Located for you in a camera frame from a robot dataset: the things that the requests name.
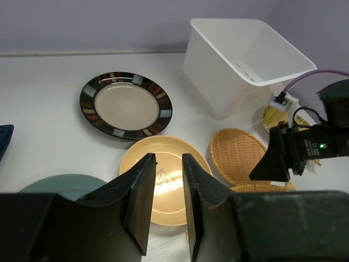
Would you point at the black rimmed beige plate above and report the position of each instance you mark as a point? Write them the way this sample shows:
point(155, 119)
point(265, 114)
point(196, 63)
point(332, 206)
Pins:
point(126, 105)

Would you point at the fish shaped woven plate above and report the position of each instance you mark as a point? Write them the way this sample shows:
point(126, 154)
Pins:
point(256, 187)

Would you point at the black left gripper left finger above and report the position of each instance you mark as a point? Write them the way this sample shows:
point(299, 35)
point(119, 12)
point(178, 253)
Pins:
point(110, 223)

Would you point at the white plastic bin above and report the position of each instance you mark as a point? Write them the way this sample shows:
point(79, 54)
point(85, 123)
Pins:
point(237, 64)

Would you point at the dark blue leaf plate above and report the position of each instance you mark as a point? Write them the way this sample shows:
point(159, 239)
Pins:
point(6, 132)

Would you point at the green yellow woven tray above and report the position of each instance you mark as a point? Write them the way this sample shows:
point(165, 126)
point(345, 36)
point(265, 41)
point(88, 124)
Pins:
point(272, 116)

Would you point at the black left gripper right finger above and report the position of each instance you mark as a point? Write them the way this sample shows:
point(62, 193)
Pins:
point(272, 226)

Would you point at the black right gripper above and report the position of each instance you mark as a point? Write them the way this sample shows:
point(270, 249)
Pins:
point(329, 139)

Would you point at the round orange woven plate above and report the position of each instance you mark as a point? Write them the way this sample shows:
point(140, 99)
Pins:
point(235, 153)

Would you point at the grey blue round plate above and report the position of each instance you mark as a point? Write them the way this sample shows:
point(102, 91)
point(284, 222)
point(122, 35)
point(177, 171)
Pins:
point(70, 186)

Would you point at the yellow round plate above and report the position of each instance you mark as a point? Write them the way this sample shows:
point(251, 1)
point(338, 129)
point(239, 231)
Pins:
point(168, 203)

